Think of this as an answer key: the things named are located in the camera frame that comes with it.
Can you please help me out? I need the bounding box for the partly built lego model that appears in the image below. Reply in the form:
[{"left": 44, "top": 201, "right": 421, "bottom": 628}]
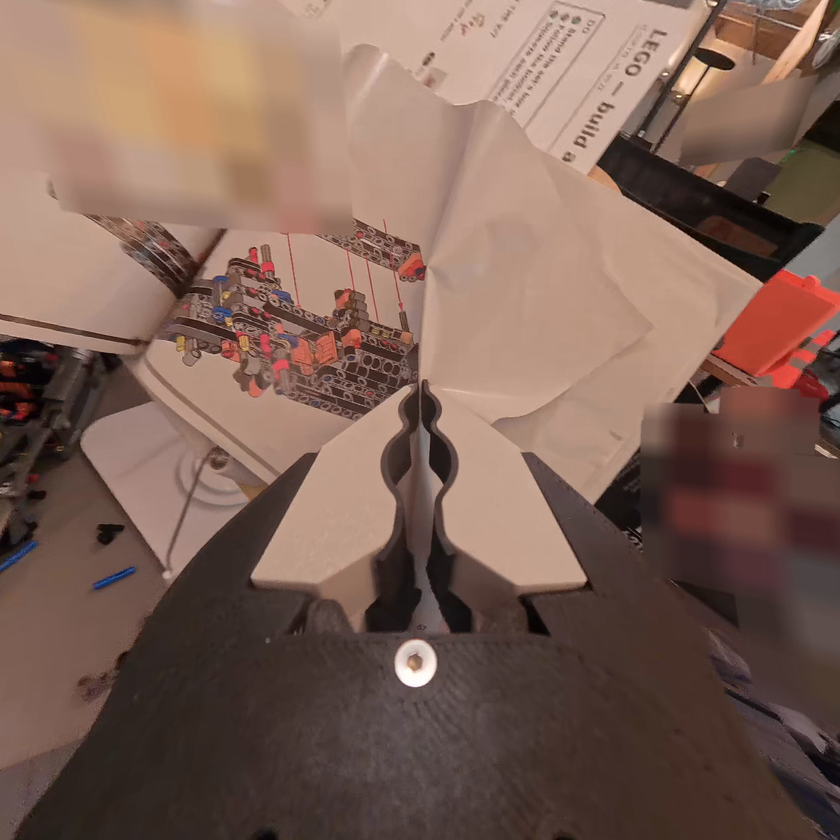
[{"left": 0, "top": 338, "right": 106, "bottom": 547}]

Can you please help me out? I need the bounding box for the black lego box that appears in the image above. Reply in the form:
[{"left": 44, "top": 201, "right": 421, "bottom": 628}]
[{"left": 594, "top": 453, "right": 645, "bottom": 553}]

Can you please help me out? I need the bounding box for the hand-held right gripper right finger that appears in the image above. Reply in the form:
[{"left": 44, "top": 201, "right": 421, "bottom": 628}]
[{"left": 422, "top": 379, "right": 589, "bottom": 633}]

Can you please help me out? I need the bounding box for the orange plastic bin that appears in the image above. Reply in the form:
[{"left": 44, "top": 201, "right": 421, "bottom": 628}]
[{"left": 712, "top": 269, "right": 840, "bottom": 378}]

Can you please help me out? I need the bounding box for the lego instruction booklet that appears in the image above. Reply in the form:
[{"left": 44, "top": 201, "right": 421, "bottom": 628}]
[{"left": 0, "top": 45, "right": 763, "bottom": 508}]

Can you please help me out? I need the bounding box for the short black floor lamp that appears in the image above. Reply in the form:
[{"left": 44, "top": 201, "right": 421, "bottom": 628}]
[{"left": 646, "top": 46, "right": 735, "bottom": 140}]

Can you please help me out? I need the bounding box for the tall black floor lamp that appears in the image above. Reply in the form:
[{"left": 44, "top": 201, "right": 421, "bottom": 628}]
[{"left": 635, "top": 0, "right": 726, "bottom": 137}]

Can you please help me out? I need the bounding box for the white book stand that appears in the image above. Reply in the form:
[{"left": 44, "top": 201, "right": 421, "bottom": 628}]
[{"left": 80, "top": 357, "right": 280, "bottom": 581}]

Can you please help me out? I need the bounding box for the orange reflective vest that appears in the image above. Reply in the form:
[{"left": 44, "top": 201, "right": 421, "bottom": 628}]
[{"left": 773, "top": 328, "right": 840, "bottom": 403}]

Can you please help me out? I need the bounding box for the printed white task sheet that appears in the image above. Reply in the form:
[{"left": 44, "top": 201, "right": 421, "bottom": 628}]
[{"left": 289, "top": 0, "right": 713, "bottom": 175}]

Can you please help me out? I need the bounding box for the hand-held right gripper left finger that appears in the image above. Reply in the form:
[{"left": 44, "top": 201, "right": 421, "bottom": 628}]
[{"left": 251, "top": 384, "right": 421, "bottom": 633}]

